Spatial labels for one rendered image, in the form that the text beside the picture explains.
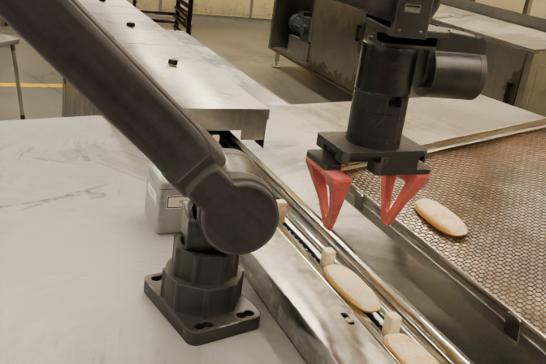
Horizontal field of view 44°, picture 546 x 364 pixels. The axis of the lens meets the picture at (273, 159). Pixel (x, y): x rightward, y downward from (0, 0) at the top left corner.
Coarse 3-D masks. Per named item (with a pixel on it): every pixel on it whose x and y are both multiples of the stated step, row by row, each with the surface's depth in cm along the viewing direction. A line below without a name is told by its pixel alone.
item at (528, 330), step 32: (512, 128) 112; (480, 160) 102; (352, 192) 93; (448, 192) 93; (480, 192) 92; (544, 192) 92; (544, 224) 84; (448, 256) 78; (480, 256) 78; (512, 256) 78; (480, 288) 70
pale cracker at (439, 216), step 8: (424, 200) 89; (432, 200) 89; (416, 208) 88; (424, 208) 87; (432, 208) 86; (440, 208) 86; (424, 216) 86; (432, 216) 85; (440, 216) 84; (448, 216) 85; (456, 216) 85; (432, 224) 84; (440, 224) 83; (448, 224) 83; (456, 224) 83; (464, 224) 83; (448, 232) 82; (456, 232) 82; (464, 232) 82
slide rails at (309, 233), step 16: (224, 144) 117; (272, 192) 100; (288, 208) 95; (304, 224) 91; (320, 240) 87; (304, 256) 82; (336, 256) 83; (320, 272) 79; (384, 304) 74; (368, 320) 70; (416, 336) 69; (432, 352) 67
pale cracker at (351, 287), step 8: (328, 272) 78; (336, 272) 77; (344, 272) 77; (352, 272) 78; (328, 280) 77; (336, 280) 76; (344, 280) 76; (352, 280) 76; (360, 280) 76; (336, 288) 75; (344, 288) 74; (352, 288) 74; (360, 288) 74; (368, 288) 75; (344, 296) 74; (352, 296) 73; (360, 296) 73; (368, 296) 73; (352, 304) 73; (360, 304) 72; (368, 304) 72; (376, 304) 72; (368, 312) 72
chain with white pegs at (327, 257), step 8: (216, 136) 115; (280, 200) 92; (280, 208) 92; (280, 216) 92; (328, 248) 80; (312, 256) 85; (328, 256) 80; (320, 264) 81; (328, 264) 80; (392, 312) 69; (376, 320) 72; (384, 320) 69; (392, 320) 68; (400, 320) 68; (384, 328) 69; (392, 328) 68
